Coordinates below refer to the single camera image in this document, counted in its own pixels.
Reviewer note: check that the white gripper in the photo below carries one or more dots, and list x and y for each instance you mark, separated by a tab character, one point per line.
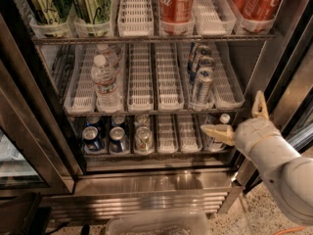
253	135

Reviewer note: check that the silver redbull can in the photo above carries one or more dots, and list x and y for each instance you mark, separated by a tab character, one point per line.
201	62
202	85
195	49

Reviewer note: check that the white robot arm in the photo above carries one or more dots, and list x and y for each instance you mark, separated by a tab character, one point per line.
282	169

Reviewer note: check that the clear tray under redbull cans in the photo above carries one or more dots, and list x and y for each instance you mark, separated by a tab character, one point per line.
183	55

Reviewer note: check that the rear silver soda can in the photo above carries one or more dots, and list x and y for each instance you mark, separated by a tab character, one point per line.
142	120

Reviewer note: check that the silver soda can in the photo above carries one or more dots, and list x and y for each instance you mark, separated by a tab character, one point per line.
144	140
142	120

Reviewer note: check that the front silver soda can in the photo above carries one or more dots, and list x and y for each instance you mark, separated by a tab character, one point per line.
144	140

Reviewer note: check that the blue pepsi can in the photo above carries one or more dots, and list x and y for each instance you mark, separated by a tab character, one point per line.
92	139
120	121
118	141
98	123

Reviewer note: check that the centre red cola can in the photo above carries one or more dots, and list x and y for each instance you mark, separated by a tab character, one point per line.
175	15

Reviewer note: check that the stainless steel fridge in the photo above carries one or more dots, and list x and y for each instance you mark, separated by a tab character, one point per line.
39	83

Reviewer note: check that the rear left blue pepsi can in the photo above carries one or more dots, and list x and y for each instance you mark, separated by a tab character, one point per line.
98	123

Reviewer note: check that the front left blue pepsi can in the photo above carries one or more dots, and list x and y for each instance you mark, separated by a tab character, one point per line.
92	139

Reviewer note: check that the green tea can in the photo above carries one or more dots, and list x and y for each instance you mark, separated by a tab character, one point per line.
51	18
92	17

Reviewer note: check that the left green tea can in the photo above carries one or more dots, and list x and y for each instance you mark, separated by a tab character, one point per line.
51	18

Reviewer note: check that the brown drink bottle white cap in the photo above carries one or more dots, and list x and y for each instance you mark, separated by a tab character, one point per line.
212	144

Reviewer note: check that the front clear water bottle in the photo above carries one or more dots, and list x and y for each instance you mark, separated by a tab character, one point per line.
105	84

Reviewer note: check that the clear water bottle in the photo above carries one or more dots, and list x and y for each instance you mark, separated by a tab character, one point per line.
110	55
105	84

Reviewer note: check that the clear tray under water bottles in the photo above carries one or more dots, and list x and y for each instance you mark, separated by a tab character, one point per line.
104	73

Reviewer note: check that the rear clear water bottle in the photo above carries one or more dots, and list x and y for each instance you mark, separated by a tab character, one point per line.
110	55

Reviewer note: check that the middle wire shelf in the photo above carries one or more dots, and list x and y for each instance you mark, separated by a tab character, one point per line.
154	112

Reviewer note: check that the wire shelf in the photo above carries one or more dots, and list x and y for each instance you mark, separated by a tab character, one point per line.
151	39
154	112

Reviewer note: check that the top wire shelf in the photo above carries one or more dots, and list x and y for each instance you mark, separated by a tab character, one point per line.
151	39

